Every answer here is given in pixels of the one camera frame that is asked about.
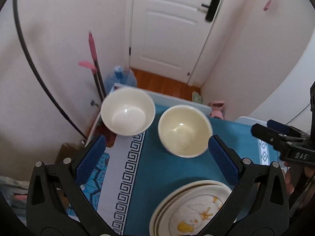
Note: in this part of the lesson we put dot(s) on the white bowl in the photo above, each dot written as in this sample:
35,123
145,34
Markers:
126,113

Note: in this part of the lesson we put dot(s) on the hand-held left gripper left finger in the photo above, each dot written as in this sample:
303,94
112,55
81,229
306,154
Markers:
91,159

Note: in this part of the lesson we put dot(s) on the pink plastic container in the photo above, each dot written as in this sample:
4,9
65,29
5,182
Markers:
216,110

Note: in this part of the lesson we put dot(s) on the plain white plate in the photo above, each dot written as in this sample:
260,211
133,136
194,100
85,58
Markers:
152,222

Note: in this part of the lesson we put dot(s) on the green floor item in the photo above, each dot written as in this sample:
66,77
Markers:
196,97

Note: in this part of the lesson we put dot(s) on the person's right hand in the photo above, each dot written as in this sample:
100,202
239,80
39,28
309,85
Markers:
290,179

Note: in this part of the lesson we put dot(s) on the blue water bottle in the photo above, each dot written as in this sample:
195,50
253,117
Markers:
120,78

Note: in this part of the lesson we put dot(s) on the white door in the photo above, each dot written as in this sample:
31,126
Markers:
169,29

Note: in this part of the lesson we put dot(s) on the yellow rimmed plate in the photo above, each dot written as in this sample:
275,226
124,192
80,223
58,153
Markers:
160,216

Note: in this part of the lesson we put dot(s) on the cream bowl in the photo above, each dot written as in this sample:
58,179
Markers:
183,130

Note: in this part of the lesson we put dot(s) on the teal patterned tablecloth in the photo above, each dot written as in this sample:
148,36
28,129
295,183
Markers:
152,172

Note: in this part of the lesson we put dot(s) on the black door lock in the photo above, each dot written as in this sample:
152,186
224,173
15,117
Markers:
212,7

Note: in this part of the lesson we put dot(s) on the pink strip wall sticker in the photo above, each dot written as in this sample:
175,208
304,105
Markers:
268,2

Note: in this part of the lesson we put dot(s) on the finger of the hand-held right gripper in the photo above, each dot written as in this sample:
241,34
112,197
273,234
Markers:
268,136
280,126

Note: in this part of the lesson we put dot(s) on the grey garment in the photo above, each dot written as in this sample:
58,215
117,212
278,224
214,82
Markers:
12,189

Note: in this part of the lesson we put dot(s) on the black clothes rack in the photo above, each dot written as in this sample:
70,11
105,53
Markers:
27,61

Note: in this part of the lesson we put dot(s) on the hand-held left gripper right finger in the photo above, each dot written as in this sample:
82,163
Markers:
224,162

